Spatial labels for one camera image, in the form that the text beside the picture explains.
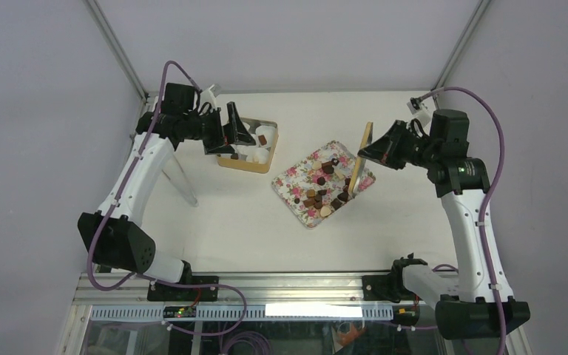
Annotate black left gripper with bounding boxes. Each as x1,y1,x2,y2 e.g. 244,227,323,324
183,102,255,155

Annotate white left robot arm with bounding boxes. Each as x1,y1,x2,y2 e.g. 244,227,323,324
77,83,257,300

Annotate floral rectangular tray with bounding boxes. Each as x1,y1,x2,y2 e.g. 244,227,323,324
271,141,376,229

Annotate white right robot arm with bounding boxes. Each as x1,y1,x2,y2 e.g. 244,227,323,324
357,109,530,340

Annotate white paper cup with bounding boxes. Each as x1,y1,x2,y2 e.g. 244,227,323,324
246,147,270,165
255,125,277,149

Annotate aluminium frame rail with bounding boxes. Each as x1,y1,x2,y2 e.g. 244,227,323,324
73,270,391,305

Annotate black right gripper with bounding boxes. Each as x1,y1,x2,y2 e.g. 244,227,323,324
357,120,439,170

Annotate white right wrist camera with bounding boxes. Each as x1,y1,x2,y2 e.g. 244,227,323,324
407,98,432,127

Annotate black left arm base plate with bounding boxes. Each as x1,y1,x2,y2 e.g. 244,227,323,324
146,275,220,302

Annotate yellow tin box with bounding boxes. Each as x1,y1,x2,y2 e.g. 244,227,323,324
216,118,279,174

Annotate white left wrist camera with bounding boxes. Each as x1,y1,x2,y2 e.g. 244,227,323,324
200,84,221,108

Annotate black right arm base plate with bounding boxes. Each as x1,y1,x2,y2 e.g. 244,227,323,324
361,272,441,305

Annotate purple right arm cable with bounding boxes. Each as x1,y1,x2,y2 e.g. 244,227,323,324
382,87,508,355

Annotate white slotted cable duct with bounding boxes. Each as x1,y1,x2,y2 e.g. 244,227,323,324
90,303,393,322

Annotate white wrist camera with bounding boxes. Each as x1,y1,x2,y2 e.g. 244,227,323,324
407,98,432,127
200,84,221,108

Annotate silver metal tongs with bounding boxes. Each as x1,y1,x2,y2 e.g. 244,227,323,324
162,155,198,207

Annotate silver tin lid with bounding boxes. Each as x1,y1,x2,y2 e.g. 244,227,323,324
348,121,373,198

